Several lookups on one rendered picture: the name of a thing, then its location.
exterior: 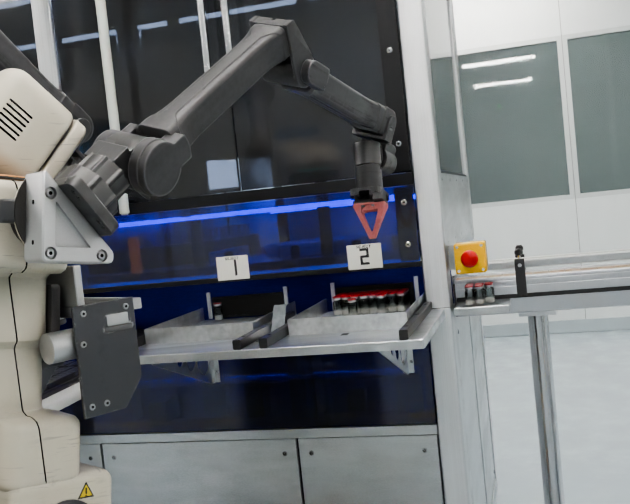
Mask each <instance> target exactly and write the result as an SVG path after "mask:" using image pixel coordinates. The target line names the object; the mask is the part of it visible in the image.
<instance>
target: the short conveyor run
mask: <svg viewBox="0 0 630 504"><path fill-rule="evenodd" d="M514 255H515V258H509V259H497V260H488V270H499V269H512V268H515V271H512V272H499V273H486V274H473V275H460V276H458V277H457V279H456V280H454V284H453V289H454V300H455V306H456V304H457V303H458V302H465V291H466V290H465V287H464V286H465V285H466V284H468V283H474V285H475V283H484V284H485V282H493V287H494V295H495V299H511V310H510V312H509V313H494V314H510V313H525V312H540V311H556V310H571V309H587V308H602V307H617V306H630V262H628V263H615V264H602V265H589V266H576V267H563V268H550V269H538V270H526V267H537V266H550V265H562V264H575V263H588V262H601V261H613V260H626V259H630V249H619V250H607V251H595V252H583V253H570V254H558V255H546V256H534V257H525V254H523V246H522V245H516V246H515V250H514ZM494 314H479V315H494ZM479 315H463V316H479ZM463 316H456V317H463Z"/></svg>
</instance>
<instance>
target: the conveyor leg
mask: <svg viewBox="0 0 630 504"><path fill-rule="evenodd" d="M556 314H557V312H556V311H540V312H525V313H519V317H526V316H528V327H529V338H530V349H531V360H532V371H533V383H534V394H535V405H536V416H537V427H538V438H539V449H540V460H541V471H542V483H543V494H544V504H565V500H564V488H563V477H562V466H561V454H560V443H559V432H558V421H557V409H556V398H555V387H554V375H553V364H552V353H551V342H550V330H549V319H548V315H556Z"/></svg>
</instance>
